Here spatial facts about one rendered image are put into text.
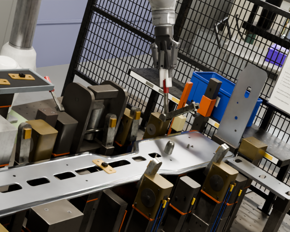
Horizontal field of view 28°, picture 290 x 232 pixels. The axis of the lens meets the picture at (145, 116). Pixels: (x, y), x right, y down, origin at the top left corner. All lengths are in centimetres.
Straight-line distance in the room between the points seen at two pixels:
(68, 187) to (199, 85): 109
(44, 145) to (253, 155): 92
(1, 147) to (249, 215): 129
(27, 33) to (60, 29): 302
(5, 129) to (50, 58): 398
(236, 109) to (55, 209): 110
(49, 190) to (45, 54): 395
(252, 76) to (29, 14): 97
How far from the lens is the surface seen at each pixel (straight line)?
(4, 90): 182
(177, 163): 208
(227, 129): 244
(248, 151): 237
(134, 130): 216
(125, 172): 189
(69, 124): 191
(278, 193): 219
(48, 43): 553
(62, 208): 155
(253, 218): 261
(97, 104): 196
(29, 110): 287
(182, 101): 234
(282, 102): 262
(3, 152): 172
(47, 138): 181
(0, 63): 243
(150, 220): 184
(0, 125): 171
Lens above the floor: 185
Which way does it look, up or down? 21 degrees down
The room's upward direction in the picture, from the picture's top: 19 degrees clockwise
